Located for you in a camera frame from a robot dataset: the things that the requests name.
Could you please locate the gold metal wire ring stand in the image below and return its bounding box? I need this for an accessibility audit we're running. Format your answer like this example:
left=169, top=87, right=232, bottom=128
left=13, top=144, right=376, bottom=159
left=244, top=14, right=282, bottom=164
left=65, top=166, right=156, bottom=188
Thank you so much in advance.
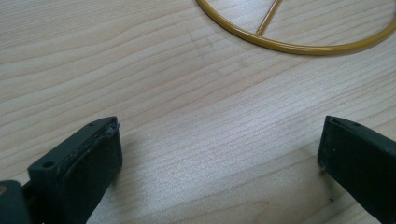
left=195, top=0, right=396, bottom=57

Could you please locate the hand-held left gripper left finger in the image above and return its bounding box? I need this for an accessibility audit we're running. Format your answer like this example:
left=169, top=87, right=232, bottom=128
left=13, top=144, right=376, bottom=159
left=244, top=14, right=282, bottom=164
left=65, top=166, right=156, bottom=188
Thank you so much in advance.
left=27, top=116, right=123, bottom=224

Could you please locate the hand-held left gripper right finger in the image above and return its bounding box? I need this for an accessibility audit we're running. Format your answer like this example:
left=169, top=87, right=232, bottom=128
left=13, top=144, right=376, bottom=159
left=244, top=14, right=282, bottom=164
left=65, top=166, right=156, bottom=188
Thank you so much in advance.
left=317, top=115, right=396, bottom=224

